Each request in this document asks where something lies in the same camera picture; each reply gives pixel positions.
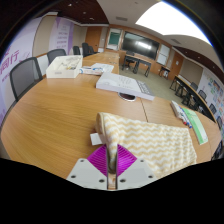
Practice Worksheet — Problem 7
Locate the yellow white zigzag towel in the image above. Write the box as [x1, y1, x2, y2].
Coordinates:
[89, 111, 199, 190]

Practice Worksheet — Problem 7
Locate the small wooden side desk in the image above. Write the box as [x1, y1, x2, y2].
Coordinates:
[157, 65, 172, 81]

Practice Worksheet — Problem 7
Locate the dark-legged wooden desk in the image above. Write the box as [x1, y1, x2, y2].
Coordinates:
[121, 53, 153, 79]

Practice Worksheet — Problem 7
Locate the white board eraser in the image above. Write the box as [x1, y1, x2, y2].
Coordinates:
[170, 99, 185, 122]

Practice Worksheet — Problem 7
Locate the purple white wall banner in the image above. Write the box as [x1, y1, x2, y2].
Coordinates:
[49, 16, 75, 56]

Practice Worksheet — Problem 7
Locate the round metal cable grommet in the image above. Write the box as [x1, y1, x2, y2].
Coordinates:
[117, 92, 138, 103]

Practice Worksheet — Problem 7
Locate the green booklet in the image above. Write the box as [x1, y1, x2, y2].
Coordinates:
[181, 106, 210, 146]

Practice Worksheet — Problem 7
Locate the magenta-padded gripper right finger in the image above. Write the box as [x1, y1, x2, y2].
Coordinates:
[116, 144, 158, 191]

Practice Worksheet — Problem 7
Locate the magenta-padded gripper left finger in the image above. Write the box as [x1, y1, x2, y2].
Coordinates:
[66, 144, 110, 191]

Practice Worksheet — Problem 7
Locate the open white cardboard box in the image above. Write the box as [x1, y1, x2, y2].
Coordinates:
[45, 54, 84, 80]

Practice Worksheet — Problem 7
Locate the plain white whiteboard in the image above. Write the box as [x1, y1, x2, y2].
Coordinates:
[156, 43, 171, 66]

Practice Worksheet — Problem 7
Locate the red-capped marker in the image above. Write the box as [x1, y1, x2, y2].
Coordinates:
[180, 113, 190, 128]

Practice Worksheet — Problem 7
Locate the black mesh office chair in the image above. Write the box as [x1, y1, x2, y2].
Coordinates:
[72, 45, 82, 56]
[81, 42, 96, 58]
[46, 48, 68, 66]
[9, 56, 44, 103]

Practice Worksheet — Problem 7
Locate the large rectangular ceiling light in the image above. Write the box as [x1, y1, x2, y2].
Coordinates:
[134, 1, 213, 46]

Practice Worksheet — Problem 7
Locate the large white book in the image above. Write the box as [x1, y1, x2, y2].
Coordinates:
[95, 72, 156, 102]

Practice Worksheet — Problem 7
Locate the white printed paper booklet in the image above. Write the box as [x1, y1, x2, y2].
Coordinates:
[79, 62, 115, 77]

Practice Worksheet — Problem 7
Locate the whiteboard with green sheet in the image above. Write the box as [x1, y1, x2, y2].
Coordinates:
[105, 28, 124, 51]

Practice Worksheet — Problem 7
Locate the group of black chairs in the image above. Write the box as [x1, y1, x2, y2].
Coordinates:
[189, 81, 224, 161]

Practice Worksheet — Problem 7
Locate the long wooden side table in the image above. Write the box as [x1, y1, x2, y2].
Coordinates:
[169, 74, 217, 122]

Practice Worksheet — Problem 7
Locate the large black wall screen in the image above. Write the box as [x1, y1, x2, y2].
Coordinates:
[120, 30, 161, 61]

